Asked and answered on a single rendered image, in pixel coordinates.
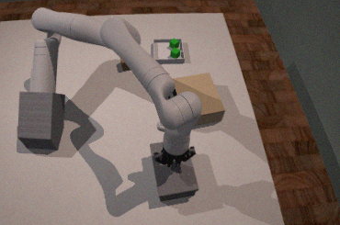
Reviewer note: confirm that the green block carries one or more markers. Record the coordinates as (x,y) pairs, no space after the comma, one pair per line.
(175,53)
(174,43)

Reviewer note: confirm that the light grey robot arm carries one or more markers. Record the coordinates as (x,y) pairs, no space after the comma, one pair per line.
(173,113)

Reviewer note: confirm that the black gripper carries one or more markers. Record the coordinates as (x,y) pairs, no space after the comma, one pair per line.
(163,159)

